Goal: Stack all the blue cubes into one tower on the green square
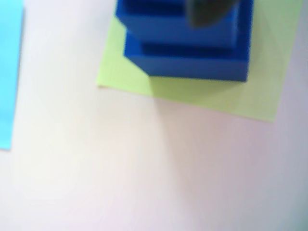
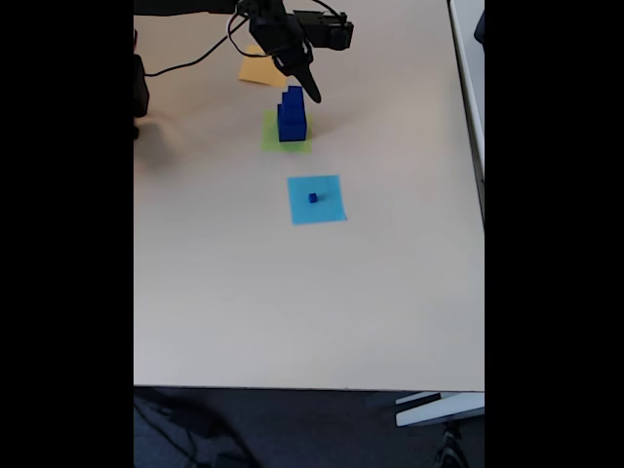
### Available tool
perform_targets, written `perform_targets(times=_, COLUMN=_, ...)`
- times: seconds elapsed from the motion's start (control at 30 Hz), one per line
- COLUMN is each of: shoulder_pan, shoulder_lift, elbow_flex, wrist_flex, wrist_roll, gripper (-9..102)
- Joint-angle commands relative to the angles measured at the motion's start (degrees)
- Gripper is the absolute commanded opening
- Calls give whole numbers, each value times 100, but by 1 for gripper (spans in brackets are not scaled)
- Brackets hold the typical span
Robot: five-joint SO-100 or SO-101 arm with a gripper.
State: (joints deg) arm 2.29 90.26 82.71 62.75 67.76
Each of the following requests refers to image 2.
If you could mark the white table foot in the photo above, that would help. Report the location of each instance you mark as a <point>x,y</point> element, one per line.
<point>439,412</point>

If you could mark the blue paper square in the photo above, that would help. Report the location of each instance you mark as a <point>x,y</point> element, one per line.
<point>326,209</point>

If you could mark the medium blue cube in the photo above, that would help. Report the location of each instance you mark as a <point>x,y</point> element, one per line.
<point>295,92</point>

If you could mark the dark object on desk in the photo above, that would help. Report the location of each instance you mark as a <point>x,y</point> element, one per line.
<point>480,27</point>

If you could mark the pale orange paper square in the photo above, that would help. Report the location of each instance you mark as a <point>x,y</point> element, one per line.
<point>253,70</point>

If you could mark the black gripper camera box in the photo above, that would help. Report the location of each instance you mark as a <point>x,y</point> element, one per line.
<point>331,31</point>

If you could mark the extra large blue cube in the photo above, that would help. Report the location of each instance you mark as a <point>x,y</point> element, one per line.
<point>292,131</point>

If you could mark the green paper square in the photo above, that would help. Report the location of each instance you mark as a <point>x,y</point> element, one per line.
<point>268,144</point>

